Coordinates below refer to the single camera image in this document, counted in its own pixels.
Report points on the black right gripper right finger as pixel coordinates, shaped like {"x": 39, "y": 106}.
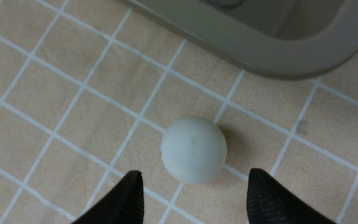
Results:
{"x": 269, "y": 202}

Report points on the white printed ball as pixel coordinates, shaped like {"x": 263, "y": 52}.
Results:
{"x": 193, "y": 150}

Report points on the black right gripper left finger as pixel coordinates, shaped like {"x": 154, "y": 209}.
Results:
{"x": 123, "y": 204}

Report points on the olive green plastic bin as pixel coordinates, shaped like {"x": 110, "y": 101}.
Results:
{"x": 249, "y": 48}

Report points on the peach checkered tablecloth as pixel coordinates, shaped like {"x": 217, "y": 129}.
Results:
{"x": 87, "y": 88}

